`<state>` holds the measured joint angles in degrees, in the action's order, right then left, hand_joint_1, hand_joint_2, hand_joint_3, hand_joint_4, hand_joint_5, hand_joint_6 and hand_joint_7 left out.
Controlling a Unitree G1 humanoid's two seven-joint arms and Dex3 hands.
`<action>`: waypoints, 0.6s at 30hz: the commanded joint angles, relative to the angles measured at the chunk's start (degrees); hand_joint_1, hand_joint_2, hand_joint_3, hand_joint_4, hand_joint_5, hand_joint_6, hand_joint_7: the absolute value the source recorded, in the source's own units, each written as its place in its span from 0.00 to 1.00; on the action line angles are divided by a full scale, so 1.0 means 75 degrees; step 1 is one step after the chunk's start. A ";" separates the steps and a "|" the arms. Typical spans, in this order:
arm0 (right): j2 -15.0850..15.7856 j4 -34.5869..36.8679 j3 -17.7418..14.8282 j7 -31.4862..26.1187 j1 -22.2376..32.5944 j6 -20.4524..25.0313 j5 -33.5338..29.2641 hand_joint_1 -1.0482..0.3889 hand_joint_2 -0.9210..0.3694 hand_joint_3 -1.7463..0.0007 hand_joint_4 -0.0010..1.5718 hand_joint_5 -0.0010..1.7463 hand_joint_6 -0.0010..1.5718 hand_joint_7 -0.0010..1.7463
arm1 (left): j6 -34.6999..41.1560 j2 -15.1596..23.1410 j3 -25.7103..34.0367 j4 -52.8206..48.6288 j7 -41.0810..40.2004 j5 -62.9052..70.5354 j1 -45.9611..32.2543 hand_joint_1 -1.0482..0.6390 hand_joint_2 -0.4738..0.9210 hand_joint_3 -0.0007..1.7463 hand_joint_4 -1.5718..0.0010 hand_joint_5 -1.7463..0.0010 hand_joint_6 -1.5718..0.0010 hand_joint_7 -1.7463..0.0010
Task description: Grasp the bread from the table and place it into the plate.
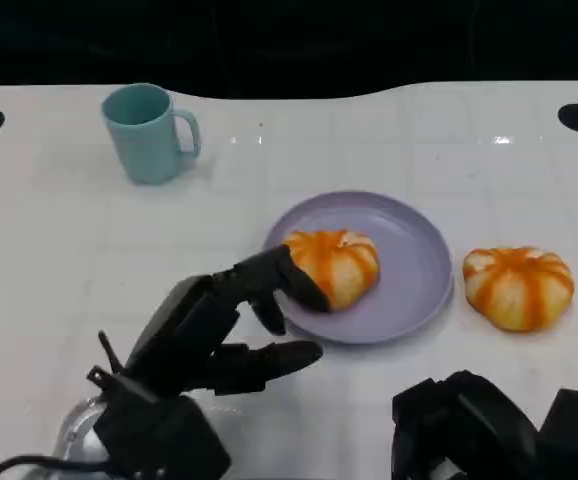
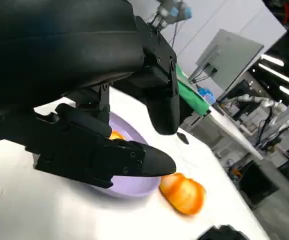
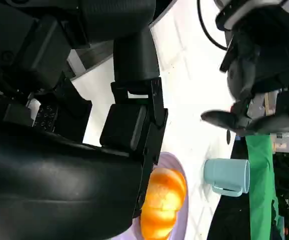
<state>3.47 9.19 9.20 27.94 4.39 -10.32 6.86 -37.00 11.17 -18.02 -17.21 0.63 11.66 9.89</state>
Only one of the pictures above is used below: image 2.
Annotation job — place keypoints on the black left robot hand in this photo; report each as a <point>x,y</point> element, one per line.
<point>59,50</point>

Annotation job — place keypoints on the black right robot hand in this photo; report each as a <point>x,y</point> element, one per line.
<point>222,233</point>

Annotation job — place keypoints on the orange and white bread roll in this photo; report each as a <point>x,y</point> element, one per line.
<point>115,135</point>
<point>184,192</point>

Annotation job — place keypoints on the black workshop cabinet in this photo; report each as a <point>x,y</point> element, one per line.
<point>257,185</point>

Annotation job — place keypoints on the lilac plate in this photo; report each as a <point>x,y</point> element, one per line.
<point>134,187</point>

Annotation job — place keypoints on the white workshop desk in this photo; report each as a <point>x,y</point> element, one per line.
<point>234,132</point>

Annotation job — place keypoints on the green cloth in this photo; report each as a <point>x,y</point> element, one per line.
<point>192,97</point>

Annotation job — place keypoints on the blue object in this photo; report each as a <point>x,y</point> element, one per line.
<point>207,95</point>

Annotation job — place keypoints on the grey monitor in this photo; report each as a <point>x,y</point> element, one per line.
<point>229,57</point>

